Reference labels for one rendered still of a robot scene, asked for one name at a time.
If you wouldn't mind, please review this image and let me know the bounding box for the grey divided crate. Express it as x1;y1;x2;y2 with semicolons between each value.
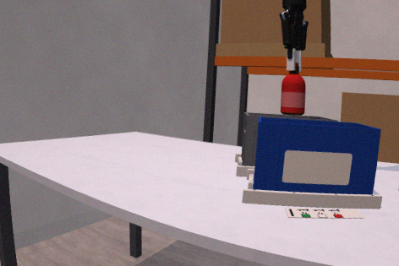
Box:
241;112;338;166

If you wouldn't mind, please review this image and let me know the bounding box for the red bottle with pink label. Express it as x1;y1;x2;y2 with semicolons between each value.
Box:
281;62;306;115

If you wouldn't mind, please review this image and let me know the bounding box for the white paper pick list strip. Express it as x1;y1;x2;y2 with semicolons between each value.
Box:
285;208;364;219

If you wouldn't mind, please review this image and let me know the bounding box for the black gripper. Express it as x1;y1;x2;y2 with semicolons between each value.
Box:
280;0;309;72

